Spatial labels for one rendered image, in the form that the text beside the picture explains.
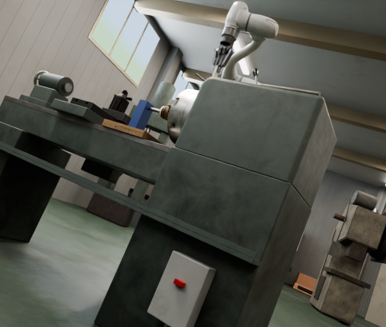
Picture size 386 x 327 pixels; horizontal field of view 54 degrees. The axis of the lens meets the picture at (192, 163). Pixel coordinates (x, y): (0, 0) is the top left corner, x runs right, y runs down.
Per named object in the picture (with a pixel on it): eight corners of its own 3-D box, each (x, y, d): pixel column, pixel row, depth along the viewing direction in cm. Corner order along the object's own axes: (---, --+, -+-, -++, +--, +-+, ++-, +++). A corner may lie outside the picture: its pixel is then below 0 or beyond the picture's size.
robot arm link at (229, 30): (229, 33, 218) (226, 43, 217) (221, 24, 211) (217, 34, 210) (242, 34, 212) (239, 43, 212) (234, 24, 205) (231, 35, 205)
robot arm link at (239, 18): (222, 21, 207) (245, 28, 205) (231, -5, 208) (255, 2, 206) (224, 30, 218) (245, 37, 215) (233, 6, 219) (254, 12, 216)
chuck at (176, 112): (201, 155, 217) (220, 104, 219) (172, 140, 190) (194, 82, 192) (189, 151, 222) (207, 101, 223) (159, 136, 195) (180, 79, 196)
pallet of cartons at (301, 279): (336, 305, 1150) (341, 290, 1157) (337, 307, 1060) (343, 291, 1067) (292, 285, 1203) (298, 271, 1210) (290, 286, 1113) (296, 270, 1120)
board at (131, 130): (174, 160, 225) (177, 154, 225) (141, 137, 194) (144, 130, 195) (137, 148, 240) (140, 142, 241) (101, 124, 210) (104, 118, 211)
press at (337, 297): (301, 300, 793) (341, 190, 829) (359, 326, 752) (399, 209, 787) (300, 304, 675) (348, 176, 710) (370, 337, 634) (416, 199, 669)
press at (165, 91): (98, 213, 773) (156, 87, 814) (136, 230, 736) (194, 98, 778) (77, 206, 704) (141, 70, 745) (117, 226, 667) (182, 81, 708)
